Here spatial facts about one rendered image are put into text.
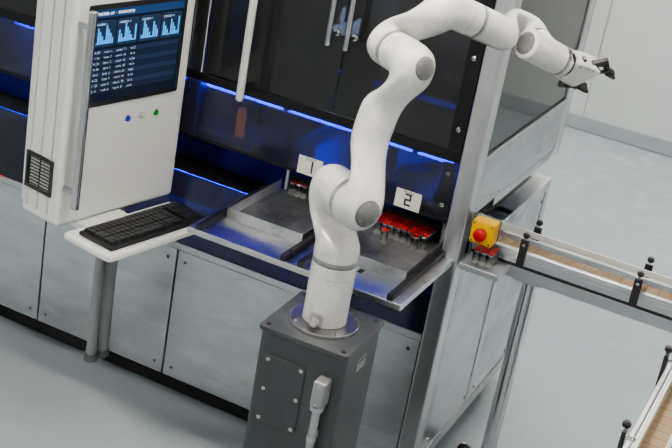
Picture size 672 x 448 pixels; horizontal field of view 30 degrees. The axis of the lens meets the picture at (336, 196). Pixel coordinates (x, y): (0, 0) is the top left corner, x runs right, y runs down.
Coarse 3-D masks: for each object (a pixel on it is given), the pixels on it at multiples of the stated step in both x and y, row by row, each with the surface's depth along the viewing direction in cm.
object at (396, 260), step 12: (372, 228) 392; (360, 240) 382; (372, 240) 383; (360, 252) 374; (372, 252) 375; (384, 252) 377; (396, 252) 378; (408, 252) 380; (420, 252) 381; (432, 252) 376; (360, 264) 365; (372, 264) 363; (384, 264) 361; (396, 264) 370; (408, 264) 372; (420, 264) 369; (396, 276) 361
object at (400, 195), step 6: (396, 192) 383; (402, 192) 382; (408, 192) 381; (396, 198) 383; (402, 198) 382; (408, 198) 381; (414, 198) 380; (420, 198) 380; (396, 204) 384; (402, 204) 383; (408, 204) 382; (414, 204) 381; (414, 210) 382
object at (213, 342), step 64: (0, 192) 454; (0, 256) 462; (64, 256) 449; (128, 256) 436; (192, 256) 423; (64, 320) 457; (128, 320) 444; (192, 320) 431; (256, 320) 419; (384, 320) 397; (192, 384) 439; (384, 384) 404; (448, 384) 421
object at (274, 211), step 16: (256, 192) 395; (272, 192) 405; (240, 208) 387; (256, 208) 391; (272, 208) 393; (288, 208) 396; (304, 208) 398; (256, 224) 377; (272, 224) 374; (288, 224) 384; (304, 224) 386; (288, 240) 373
